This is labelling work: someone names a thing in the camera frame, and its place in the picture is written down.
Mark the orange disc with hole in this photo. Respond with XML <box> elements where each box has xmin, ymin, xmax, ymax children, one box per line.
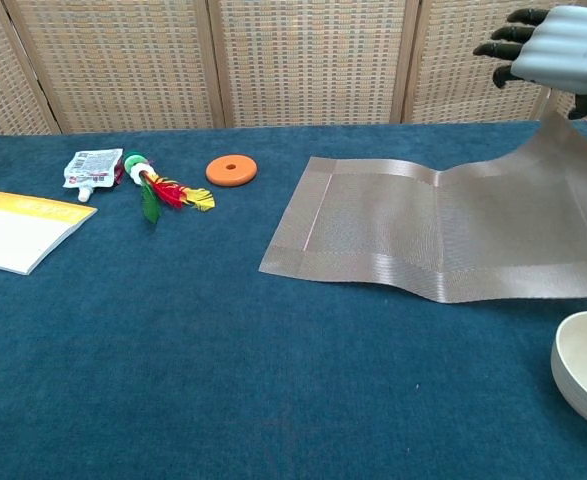
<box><xmin>205</xmin><ymin>154</ymin><xmax>259</xmax><ymax>188</ymax></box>

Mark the woven folding screen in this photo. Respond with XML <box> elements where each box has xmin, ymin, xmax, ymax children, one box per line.
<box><xmin>0</xmin><ymin>0</ymin><xmax>587</xmax><ymax>141</ymax></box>

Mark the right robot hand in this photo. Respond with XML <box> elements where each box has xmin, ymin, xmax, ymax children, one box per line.
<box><xmin>472</xmin><ymin>5</ymin><xmax>587</xmax><ymax>120</ymax></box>

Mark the yellow and white book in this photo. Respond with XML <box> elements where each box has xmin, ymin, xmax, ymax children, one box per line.
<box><xmin>0</xmin><ymin>190</ymin><xmax>98</xmax><ymax>276</ymax></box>

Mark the white spout pouch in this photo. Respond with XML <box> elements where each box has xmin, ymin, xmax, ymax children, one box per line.
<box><xmin>62</xmin><ymin>147</ymin><xmax>125</xmax><ymax>203</ymax></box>

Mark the blue carpet table cover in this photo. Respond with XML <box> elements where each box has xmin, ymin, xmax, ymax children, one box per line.
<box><xmin>0</xmin><ymin>119</ymin><xmax>587</xmax><ymax>480</ymax></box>

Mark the brown woven placemat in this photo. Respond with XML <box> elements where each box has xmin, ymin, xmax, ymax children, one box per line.
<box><xmin>258</xmin><ymin>110</ymin><xmax>587</xmax><ymax>305</ymax></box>

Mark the colourful feather shuttlecock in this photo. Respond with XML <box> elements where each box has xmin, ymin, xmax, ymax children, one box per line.
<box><xmin>122</xmin><ymin>150</ymin><xmax>218</xmax><ymax>225</ymax></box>

